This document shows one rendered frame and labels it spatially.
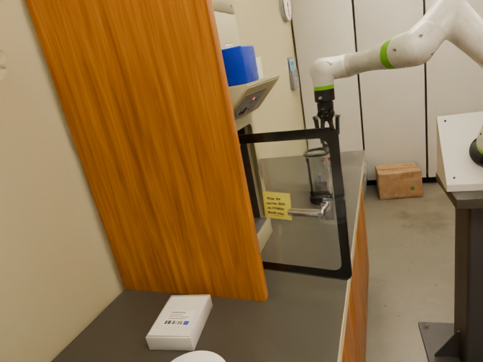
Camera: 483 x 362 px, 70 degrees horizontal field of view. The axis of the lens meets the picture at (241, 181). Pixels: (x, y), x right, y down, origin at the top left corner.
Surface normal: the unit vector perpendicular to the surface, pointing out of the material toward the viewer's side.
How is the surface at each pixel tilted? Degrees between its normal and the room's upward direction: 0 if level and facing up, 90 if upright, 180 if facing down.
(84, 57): 90
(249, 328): 0
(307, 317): 0
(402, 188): 94
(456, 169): 46
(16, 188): 90
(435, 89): 90
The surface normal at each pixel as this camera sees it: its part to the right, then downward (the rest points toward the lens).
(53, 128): 0.92, -0.05
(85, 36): -0.35, 0.36
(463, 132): -0.36, -0.39
